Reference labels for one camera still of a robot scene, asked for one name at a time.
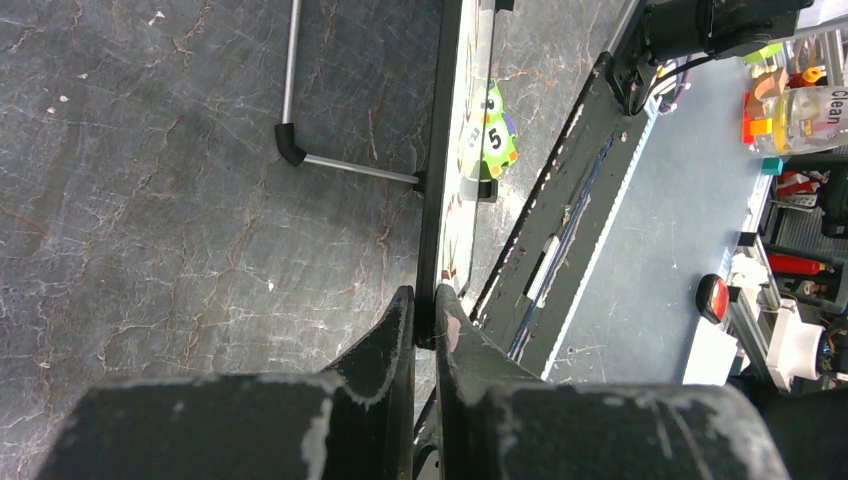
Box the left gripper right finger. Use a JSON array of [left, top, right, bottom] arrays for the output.
[[433, 285, 788, 479]]

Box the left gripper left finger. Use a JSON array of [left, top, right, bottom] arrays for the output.
[[38, 286, 414, 479]]

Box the white whiteboard black frame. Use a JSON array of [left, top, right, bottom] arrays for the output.
[[274, 0, 517, 346]]

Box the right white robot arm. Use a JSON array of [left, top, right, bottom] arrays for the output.
[[607, 0, 814, 116]]

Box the red emergency stop button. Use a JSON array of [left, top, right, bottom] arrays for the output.
[[695, 273, 729, 324]]

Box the green owl number block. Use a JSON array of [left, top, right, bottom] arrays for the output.
[[458, 81, 518, 180]]

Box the red fire extinguisher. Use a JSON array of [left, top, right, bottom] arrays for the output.
[[767, 253, 828, 276]]

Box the clear bottle with label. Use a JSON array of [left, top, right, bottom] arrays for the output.
[[742, 86, 847, 156]]

